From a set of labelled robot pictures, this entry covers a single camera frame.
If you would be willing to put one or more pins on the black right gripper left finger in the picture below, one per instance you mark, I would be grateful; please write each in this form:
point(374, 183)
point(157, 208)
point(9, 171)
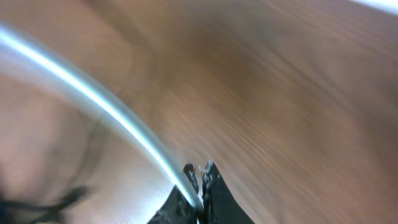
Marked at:
point(175, 210)

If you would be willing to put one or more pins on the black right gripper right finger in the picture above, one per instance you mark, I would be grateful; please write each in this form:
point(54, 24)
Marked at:
point(220, 207)

